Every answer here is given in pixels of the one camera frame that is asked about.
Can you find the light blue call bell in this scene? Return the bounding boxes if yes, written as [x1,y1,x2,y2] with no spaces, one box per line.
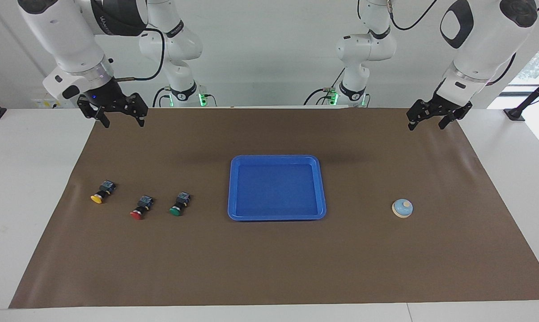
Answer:
[391,199,414,219]

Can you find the white power socket strip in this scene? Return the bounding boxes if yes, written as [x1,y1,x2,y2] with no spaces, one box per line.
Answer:
[31,96,80,109]

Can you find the brown table mat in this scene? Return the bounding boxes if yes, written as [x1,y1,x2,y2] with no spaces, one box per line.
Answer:
[8,106,539,309]

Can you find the green push button switch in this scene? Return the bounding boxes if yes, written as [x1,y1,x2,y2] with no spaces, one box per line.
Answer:
[169,191,191,217]

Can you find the black clamp stand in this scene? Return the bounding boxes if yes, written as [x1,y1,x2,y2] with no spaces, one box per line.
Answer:
[503,72,539,122]

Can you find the red push button switch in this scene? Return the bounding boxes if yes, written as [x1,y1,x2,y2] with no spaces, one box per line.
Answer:
[130,195,155,220]

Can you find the blue plastic tray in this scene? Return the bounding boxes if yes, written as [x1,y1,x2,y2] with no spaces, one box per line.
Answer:
[227,155,327,221]

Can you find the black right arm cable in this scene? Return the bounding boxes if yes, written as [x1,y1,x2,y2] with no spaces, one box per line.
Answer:
[115,28,166,83]

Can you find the black base power cable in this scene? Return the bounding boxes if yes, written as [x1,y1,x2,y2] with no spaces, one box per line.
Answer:
[303,86,339,106]
[152,86,175,108]

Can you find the yellow push button switch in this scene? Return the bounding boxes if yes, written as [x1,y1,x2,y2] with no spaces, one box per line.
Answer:
[90,179,117,205]

